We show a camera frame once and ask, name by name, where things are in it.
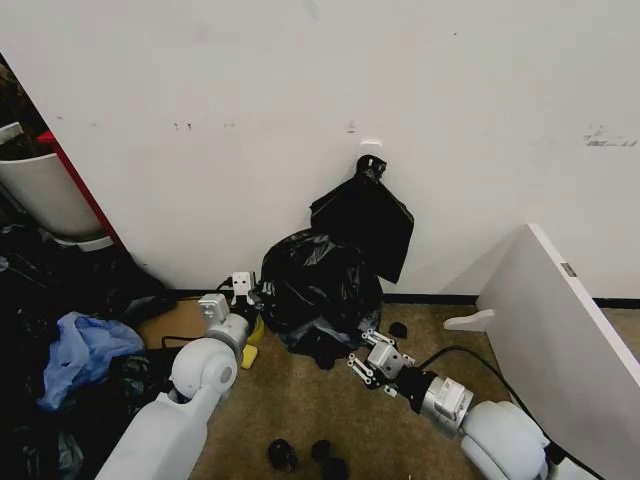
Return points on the flat dark grey object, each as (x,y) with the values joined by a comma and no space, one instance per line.
(150,306)

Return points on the white board panel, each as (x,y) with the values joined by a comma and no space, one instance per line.
(545,330)

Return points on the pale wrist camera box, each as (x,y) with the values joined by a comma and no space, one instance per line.
(385,360)
(241,285)

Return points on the small black scrap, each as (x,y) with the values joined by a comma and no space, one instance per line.
(398,329)

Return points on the black garbage bag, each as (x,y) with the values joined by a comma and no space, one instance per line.
(320,290)
(365,220)

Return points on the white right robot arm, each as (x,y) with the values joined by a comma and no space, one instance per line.
(500,435)

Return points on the blue plastic bag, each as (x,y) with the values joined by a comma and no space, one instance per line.
(85,350)

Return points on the white paddle-shaped piece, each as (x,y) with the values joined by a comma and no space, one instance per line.
(467,320)

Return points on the yellow sponge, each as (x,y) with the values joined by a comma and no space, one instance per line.
(249,357)

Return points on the white pot saucer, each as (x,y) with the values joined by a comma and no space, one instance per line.
(85,243)

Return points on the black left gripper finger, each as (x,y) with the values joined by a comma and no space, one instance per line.
(225,283)
(262,291)

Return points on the black crumpled floor lump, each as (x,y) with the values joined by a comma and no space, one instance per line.
(336,470)
(282,454)
(322,450)

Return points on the yellow plastic piece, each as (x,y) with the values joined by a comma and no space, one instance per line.
(257,332)

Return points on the brown cardboard sheet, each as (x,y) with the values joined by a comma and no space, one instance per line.
(172,320)

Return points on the pile of black plastic bags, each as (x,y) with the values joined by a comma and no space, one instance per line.
(30,300)

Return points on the small metal label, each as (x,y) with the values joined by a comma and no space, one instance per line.
(567,270)

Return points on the flat black hanging garbage bag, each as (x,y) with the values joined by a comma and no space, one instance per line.
(365,220)

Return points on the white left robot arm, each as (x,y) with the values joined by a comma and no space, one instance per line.
(165,430)

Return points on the white plant pot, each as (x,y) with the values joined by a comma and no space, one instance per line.
(47,195)

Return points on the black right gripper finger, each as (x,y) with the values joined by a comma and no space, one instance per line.
(364,371)
(380,340)

